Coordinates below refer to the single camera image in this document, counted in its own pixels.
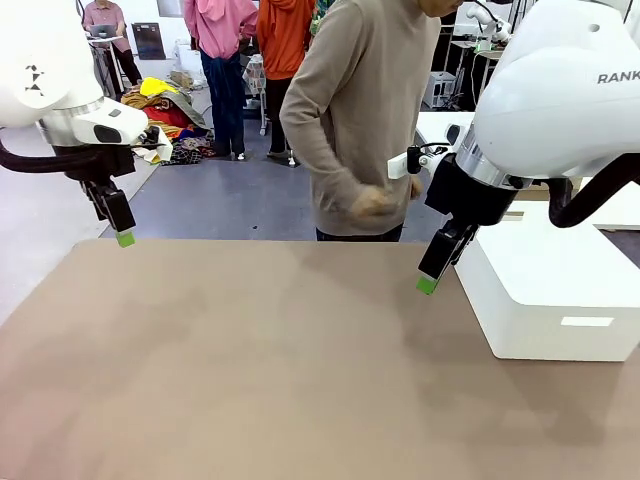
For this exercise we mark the person's left hand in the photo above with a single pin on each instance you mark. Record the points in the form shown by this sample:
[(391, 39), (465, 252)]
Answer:
[(416, 189)]

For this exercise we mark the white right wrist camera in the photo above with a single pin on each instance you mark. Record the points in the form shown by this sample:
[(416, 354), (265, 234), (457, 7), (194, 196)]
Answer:
[(397, 166)]

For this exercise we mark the person in orange hoodie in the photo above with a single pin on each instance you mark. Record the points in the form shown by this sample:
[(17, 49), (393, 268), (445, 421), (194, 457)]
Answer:
[(282, 40)]

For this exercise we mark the person's right hand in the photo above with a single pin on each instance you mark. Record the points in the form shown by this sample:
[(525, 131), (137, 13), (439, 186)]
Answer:
[(374, 201)]

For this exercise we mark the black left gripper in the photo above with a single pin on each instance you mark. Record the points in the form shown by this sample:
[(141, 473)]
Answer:
[(100, 162)]

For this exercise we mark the colourful clothes pile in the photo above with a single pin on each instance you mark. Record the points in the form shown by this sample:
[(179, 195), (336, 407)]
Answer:
[(170, 115)]

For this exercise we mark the person's right forearm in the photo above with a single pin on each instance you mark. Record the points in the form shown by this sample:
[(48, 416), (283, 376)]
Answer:
[(315, 150)]

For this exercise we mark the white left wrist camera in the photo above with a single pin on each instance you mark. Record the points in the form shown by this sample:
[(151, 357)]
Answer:
[(150, 135)]

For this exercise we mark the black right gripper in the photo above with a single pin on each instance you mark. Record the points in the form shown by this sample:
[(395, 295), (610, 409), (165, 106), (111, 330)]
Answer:
[(470, 195)]

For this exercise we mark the person in taupe sweater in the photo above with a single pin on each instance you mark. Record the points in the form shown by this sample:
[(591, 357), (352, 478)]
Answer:
[(370, 100)]

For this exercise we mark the seated person in mauve shirt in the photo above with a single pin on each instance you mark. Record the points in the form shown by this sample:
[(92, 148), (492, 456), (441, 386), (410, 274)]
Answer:
[(102, 12)]

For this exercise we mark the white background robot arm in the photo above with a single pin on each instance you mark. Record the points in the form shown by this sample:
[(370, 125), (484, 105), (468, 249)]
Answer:
[(490, 22)]

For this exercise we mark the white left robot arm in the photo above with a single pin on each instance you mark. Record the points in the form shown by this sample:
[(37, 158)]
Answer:
[(45, 60)]

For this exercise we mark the black board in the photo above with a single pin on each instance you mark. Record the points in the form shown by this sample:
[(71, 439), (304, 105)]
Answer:
[(148, 40)]

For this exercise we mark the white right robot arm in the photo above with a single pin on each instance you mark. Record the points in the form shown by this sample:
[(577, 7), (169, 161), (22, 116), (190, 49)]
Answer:
[(550, 100)]

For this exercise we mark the grey laptop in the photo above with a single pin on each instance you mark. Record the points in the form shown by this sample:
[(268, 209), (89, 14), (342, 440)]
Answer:
[(102, 31)]

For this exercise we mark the person in pink shirt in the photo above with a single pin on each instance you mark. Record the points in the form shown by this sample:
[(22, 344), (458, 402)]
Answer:
[(220, 25)]

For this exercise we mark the white storage box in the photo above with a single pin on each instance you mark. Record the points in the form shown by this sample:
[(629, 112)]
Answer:
[(550, 310)]

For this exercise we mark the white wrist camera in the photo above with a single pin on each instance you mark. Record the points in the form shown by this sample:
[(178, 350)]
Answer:
[(397, 166), (150, 135)]

